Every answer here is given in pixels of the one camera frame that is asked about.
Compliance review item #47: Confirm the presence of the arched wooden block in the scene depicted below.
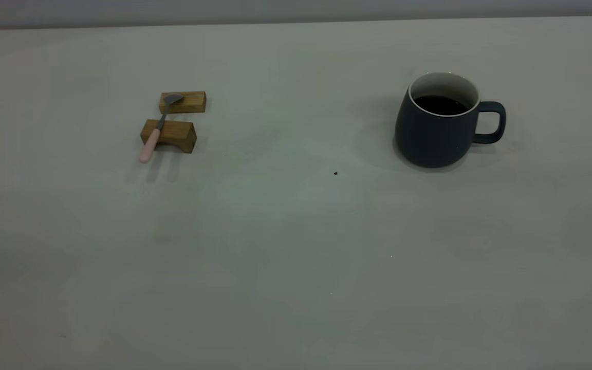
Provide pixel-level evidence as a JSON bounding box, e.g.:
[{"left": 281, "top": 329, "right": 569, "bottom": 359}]
[{"left": 140, "top": 119, "right": 197, "bottom": 154}]

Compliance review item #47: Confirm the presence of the pink handled metal spoon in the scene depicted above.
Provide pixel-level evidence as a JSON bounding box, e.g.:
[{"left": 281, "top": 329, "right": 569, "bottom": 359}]
[{"left": 139, "top": 94, "right": 184, "bottom": 164}]

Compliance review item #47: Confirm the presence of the black coffee liquid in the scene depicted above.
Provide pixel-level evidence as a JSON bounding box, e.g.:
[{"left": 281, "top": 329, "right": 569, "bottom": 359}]
[{"left": 413, "top": 95, "right": 471, "bottom": 117}]

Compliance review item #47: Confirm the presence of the flat wooden block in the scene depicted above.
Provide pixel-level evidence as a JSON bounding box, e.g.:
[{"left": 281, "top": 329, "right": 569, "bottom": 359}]
[{"left": 159, "top": 91, "right": 207, "bottom": 114}]

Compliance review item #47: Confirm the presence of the dark grey ceramic mug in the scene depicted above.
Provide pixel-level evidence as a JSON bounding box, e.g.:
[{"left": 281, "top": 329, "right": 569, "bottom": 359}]
[{"left": 394, "top": 72, "right": 507, "bottom": 169}]

